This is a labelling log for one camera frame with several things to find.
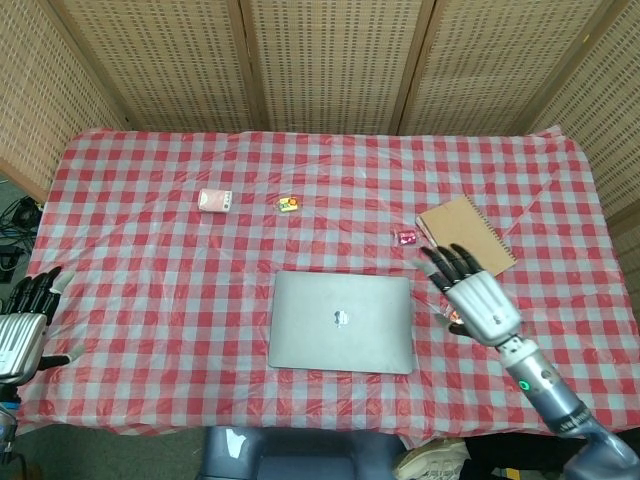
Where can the yellow green candy packet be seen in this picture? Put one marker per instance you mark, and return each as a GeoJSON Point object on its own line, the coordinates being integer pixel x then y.
{"type": "Point", "coordinates": [289, 204]}

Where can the pink tissue pack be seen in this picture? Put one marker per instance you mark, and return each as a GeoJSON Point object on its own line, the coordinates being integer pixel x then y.
{"type": "Point", "coordinates": [215, 200]}

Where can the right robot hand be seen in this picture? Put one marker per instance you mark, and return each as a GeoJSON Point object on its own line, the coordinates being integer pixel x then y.
{"type": "Point", "coordinates": [482, 310]}

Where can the red candy packet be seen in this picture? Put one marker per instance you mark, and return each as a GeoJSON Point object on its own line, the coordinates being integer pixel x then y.
{"type": "Point", "coordinates": [406, 236]}

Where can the bamboo screen panel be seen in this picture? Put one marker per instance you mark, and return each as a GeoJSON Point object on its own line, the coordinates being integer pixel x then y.
{"type": "Point", "coordinates": [335, 65]}
{"type": "Point", "coordinates": [605, 125]}
{"type": "Point", "coordinates": [490, 65]}
{"type": "Point", "coordinates": [40, 90]}
{"type": "Point", "coordinates": [165, 65]}

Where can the dark blue chair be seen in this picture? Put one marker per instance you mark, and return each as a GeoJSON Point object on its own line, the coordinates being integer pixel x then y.
{"type": "Point", "coordinates": [300, 455]}

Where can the brown spiral notebook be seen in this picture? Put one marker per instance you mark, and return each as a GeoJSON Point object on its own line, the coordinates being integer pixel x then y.
{"type": "Point", "coordinates": [467, 225]}

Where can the white sneaker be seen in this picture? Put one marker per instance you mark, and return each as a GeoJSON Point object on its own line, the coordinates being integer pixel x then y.
{"type": "Point", "coordinates": [430, 460]}

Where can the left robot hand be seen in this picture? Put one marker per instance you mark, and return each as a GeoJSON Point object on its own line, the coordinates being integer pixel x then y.
{"type": "Point", "coordinates": [17, 345]}

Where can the silver laptop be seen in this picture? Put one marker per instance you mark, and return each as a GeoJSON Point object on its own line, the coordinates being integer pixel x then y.
{"type": "Point", "coordinates": [340, 320]}

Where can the red checkered tablecloth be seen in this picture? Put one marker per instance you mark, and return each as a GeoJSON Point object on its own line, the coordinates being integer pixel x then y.
{"type": "Point", "coordinates": [150, 250]}

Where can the orange snack packet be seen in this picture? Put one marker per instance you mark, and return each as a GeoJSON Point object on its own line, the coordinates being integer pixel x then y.
{"type": "Point", "coordinates": [456, 315]}

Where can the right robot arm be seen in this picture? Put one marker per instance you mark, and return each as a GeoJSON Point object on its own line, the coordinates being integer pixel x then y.
{"type": "Point", "coordinates": [555, 400]}

